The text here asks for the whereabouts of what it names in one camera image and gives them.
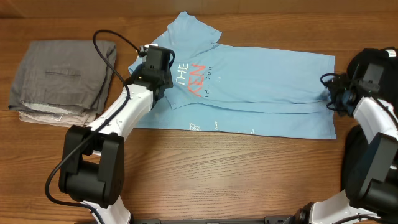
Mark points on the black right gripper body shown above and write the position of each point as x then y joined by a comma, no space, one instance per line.
336,86

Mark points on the light blue printed t-shirt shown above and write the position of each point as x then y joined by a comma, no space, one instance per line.
249,90

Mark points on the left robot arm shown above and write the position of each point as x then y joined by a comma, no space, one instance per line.
92,169

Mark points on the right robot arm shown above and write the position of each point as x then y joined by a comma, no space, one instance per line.
341,208

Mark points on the black garment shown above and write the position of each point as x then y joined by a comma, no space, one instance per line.
370,161

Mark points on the folded beige garment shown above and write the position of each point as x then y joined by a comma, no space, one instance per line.
63,120

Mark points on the folded grey trousers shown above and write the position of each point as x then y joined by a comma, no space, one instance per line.
64,76

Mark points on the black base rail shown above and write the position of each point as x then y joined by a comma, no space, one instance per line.
284,219

